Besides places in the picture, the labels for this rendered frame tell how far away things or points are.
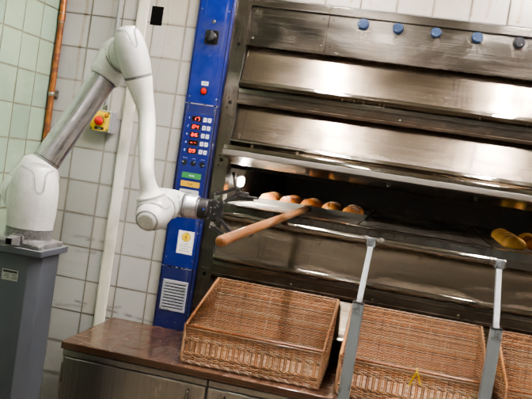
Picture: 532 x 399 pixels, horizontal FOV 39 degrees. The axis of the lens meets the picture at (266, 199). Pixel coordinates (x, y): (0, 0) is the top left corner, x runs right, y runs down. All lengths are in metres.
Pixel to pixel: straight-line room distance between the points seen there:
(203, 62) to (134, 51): 0.75
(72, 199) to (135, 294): 0.54
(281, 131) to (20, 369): 1.48
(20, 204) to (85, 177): 1.04
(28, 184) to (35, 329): 0.49
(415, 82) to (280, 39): 0.62
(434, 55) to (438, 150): 0.40
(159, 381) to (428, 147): 1.47
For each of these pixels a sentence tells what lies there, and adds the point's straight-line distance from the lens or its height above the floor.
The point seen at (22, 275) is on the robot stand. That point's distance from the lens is 2.61.
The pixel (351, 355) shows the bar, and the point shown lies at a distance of 2.77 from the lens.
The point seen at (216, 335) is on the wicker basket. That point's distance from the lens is 2.94.
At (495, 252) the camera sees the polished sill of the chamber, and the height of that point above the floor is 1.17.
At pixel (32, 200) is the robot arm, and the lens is 2.60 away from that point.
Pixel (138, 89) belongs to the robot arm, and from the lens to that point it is 2.73.
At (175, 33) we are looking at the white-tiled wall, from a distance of 3.52.
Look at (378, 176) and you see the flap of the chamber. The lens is 3.14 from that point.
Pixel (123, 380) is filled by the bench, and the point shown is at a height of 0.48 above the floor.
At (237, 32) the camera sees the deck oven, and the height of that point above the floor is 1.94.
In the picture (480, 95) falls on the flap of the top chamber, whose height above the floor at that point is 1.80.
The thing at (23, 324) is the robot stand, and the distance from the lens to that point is 2.64.
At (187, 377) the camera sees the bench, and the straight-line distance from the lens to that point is 2.97.
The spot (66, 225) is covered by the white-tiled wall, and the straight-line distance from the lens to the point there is 3.66.
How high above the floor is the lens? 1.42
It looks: 3 degrees down
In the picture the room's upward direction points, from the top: 9 degrees clockwise
